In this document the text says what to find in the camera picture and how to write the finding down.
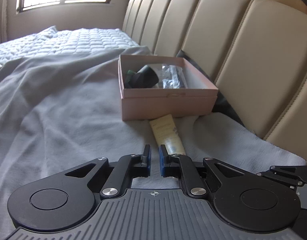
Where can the black wedge-shaped object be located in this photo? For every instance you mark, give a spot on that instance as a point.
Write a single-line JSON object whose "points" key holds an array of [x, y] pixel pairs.
{"points": [[146, 77]]}

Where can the white quilted bedspread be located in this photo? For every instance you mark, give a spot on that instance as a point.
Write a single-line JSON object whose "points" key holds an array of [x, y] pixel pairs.
{"points": [[51, 41]]}

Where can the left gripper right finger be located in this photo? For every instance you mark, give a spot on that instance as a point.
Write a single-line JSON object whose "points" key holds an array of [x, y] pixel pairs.
{"points": [[183, 168]]}

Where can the clear plastic bag with parts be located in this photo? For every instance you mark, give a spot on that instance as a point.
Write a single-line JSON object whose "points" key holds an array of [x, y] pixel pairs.
{"points": [[172, 77]]}

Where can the pink cardboard box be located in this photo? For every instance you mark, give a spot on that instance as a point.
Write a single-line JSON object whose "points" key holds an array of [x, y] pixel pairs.
{"points": [[152, 103]]}

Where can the dark grey cloth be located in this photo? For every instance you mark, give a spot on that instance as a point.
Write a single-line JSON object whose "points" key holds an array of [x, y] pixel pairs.
{"points": [[221, 104]]}

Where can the grey blanket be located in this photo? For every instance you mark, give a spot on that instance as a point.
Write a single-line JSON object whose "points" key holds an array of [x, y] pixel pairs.
{"points": [[62, 110]]}

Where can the beige padded headboard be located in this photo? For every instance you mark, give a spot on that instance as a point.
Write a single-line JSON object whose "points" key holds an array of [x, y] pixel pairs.
{"points": [[254, 50]]}

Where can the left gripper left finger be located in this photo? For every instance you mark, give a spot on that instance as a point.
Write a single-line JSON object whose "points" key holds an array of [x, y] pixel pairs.
{"points": [[122, 173]]}

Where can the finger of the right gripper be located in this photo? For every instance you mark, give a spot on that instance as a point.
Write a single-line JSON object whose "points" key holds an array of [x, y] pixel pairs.
{"points": [[295, 176]]}

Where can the cream lotion tube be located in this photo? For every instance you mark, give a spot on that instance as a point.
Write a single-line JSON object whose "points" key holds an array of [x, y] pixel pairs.
{"points": [[165, 133]]}

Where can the green plastic crank handle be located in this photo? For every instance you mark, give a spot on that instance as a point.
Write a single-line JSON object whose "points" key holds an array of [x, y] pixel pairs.
{"points": [[129, 76]]}

